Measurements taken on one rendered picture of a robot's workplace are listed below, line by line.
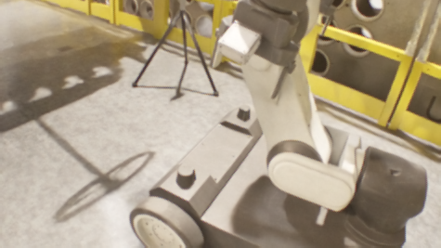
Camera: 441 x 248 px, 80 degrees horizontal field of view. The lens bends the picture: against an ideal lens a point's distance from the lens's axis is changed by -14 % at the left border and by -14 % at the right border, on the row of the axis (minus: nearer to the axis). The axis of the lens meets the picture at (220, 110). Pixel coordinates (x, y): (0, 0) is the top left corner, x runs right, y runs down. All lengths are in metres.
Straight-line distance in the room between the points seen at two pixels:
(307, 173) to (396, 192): 0.21
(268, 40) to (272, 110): 0.29
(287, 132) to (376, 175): 0.23
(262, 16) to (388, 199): 0.50
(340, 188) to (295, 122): 0.18
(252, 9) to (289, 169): 0.39
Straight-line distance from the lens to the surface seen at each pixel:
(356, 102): 1.66
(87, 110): 1.46
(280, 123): 0.70
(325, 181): 0.69
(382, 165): 0.74
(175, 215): 0.71
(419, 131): 1.67
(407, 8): 2.35
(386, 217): 0.78
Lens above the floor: 0.75
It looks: 31 degrees down
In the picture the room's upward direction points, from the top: 7 degrees clockwise
